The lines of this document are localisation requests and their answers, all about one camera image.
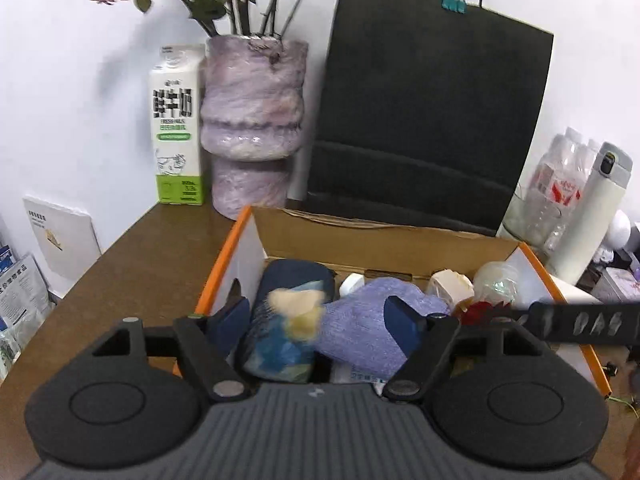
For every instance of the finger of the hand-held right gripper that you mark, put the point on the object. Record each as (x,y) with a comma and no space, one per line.
(505,315)

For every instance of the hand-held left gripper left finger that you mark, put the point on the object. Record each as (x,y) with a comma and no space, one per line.
(232,322)

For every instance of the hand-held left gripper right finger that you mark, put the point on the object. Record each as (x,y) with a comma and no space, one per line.
(405,325)

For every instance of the red artificial rose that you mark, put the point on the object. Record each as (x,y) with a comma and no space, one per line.
(472,312)

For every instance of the iridescent plastic bag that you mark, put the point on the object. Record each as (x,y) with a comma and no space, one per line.
(492,282)

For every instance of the purple knit cloth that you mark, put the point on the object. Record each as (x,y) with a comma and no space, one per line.
(355,330)

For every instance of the white bottle cap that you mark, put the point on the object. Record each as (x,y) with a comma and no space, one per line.
(352,284)

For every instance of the small blue cream toy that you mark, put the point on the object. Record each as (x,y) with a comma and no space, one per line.
(300,317)

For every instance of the clear cotton swab box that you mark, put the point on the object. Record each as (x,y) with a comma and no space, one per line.
(350,372)

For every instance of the navy zip case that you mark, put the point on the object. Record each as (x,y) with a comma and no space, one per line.
(295,275)

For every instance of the red cardboard box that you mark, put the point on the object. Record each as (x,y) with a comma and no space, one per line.
(375,250)

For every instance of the wooden desktop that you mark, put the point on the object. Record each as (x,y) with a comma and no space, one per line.
(140,270)

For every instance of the glass cup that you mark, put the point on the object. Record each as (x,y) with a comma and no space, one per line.
(520,220)

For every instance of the white astronaut speaker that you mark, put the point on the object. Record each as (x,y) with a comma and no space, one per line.
(620,230)

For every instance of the white thermos bottle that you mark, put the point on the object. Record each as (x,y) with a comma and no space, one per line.
(585,220)

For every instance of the clear water bottle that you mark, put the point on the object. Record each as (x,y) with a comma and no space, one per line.
(555,185)
(589,152)

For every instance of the white booklet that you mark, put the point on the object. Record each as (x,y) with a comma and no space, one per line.
(60,240)

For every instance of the purple ceramic vase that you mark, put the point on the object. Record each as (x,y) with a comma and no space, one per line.
(250,110)

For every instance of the black paper bag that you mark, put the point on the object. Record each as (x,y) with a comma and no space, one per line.
(425,110)

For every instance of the white green milk carton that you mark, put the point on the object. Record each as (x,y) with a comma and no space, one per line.
(175,110)

